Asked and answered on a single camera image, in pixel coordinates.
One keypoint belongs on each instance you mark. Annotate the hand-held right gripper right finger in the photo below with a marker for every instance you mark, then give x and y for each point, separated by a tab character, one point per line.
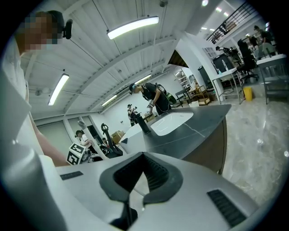
192	203

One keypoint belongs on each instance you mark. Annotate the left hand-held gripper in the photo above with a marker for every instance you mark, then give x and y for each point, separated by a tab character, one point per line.
76	154

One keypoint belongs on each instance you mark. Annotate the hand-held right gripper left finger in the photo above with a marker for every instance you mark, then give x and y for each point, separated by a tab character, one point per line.
94	180

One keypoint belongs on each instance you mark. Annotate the person's left forearm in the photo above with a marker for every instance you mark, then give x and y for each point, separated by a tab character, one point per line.
52	151

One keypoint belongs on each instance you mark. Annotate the black triangular cloth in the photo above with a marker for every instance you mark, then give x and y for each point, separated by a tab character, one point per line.
124	141

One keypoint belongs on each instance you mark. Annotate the long ceiling light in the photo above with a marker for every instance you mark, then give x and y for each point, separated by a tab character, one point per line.
142	79
109	100
133	27
58	89

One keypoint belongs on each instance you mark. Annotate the black sink faucet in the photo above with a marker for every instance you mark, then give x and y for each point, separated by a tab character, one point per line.
143	124

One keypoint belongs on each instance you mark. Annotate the black vanity table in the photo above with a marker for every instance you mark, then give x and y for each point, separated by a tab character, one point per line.
198	126

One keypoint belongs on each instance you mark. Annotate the white sink basin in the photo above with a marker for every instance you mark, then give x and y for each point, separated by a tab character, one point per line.
171	123

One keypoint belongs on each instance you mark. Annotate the person's white shirt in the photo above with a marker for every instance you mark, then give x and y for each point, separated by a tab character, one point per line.
13	90

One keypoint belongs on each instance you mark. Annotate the white plastic basket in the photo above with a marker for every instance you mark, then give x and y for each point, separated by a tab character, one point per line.
193	104

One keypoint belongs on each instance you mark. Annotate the wooden shelf cart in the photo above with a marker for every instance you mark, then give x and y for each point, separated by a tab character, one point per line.
201	94

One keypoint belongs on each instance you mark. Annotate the black low table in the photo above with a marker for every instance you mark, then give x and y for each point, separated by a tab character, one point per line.
183	92

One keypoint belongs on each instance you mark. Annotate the yellow bin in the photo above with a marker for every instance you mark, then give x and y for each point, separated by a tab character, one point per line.
247	93

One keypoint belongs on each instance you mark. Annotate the white storage shelf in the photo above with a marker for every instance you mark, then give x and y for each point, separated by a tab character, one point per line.
183	79

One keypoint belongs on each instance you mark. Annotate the narrow black cabinet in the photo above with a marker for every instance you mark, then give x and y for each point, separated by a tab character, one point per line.
204	76

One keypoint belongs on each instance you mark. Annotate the person's head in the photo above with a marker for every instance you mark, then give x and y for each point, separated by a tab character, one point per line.
38	31

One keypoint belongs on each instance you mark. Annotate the brown wooden staircase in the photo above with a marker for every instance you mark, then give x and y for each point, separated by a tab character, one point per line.
178	59

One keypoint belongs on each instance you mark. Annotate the white tall faucet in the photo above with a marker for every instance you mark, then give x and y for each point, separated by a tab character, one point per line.
224	65

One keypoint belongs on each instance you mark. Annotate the black metal railing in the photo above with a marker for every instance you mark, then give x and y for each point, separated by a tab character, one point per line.
230	22

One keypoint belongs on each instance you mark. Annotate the black head-mounted camera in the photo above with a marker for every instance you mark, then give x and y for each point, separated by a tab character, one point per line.
67	29

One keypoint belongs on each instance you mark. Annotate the white metal-frame table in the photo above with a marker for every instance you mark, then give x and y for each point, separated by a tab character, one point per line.
225	73

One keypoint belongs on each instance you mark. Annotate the white-top black-frame table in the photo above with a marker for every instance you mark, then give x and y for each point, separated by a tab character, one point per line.
271	59

